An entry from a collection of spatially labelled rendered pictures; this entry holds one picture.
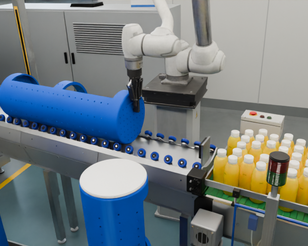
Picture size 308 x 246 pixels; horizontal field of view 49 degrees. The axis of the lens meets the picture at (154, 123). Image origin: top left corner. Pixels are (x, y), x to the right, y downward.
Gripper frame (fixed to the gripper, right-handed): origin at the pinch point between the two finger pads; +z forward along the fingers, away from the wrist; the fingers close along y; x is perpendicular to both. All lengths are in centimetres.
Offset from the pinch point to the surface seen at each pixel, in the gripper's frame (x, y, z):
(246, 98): 8, 279, 96
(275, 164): -77, -41, -8
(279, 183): -79, -41, -1
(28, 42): 107, 31, -20
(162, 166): -21.7, -13.6, 23.6
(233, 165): -58, -18, 11
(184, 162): -32.8, -12.6, 18.9
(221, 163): -52, -15, 13
